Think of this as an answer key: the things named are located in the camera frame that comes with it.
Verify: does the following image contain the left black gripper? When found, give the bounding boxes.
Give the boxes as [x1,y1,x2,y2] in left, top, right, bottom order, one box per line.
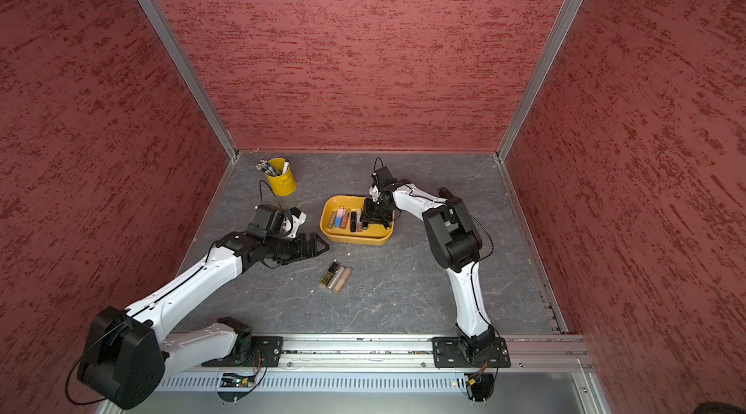
[266,233,329,264]

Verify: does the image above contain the yellow plastic storage box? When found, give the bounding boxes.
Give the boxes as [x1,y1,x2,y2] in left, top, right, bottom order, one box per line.
[320,196,394,246]

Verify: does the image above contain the silver cap coral lip gloss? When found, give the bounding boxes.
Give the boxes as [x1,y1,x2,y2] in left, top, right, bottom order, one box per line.
[340,208,350,229]

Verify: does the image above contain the bronze gold lipstick tube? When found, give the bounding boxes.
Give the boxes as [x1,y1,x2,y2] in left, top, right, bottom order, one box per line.
[328,210,337,229]

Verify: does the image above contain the pink blue gradient lipstick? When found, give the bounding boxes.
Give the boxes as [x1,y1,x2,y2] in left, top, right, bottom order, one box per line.
[333,207,345,229]

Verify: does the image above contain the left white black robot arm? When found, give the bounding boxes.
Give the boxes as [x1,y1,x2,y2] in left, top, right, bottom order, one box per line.
[68,204,329,409]

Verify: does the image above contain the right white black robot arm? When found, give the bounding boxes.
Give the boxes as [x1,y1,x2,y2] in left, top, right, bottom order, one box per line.
[363,166,498,365]

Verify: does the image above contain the gold black square lipstick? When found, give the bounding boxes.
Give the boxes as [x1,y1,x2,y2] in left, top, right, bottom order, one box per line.
[320,262,340,288]

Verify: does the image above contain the beige lipstick tube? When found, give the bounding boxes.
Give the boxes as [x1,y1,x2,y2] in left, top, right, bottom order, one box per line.
[332,267,353,293]

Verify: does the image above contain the black rectangular block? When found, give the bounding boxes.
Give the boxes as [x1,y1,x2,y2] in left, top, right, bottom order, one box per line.
[438,188,456,202]

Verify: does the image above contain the yellow metal pen cup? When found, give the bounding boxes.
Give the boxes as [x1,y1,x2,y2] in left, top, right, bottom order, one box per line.
[267,157,297,197]

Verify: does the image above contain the pens in yellow cup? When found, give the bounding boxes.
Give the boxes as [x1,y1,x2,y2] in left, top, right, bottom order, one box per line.
[256,161,282,177]

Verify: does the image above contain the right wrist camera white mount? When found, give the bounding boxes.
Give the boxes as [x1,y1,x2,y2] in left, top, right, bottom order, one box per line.
[369,184,380,202]

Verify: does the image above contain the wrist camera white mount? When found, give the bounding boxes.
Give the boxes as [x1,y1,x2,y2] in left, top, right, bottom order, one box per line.
[281,207,307,239]
[369,184,380,202]

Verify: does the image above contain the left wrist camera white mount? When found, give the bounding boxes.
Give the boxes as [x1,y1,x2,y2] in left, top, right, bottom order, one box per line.
[281,207,307,239]

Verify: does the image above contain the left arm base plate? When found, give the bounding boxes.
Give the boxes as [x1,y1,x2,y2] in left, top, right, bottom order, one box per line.
[221,335,285,369]

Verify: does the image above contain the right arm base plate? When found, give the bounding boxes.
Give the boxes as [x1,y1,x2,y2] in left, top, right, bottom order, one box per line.
[431,336,512,369]

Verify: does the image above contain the aluminium front rail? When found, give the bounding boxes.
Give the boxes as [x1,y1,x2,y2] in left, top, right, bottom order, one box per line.
[174,331,590,373]

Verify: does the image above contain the right aluminium corner post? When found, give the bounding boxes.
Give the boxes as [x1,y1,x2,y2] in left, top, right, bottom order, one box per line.
[497,0,584,162]

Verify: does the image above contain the aluminium corner post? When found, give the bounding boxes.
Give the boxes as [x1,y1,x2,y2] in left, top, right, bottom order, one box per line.
[497,0,584,162]
[137,0,240,163]

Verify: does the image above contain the left aluminium corner post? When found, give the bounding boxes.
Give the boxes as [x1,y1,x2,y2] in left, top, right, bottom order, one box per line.
[137,0,240,163]

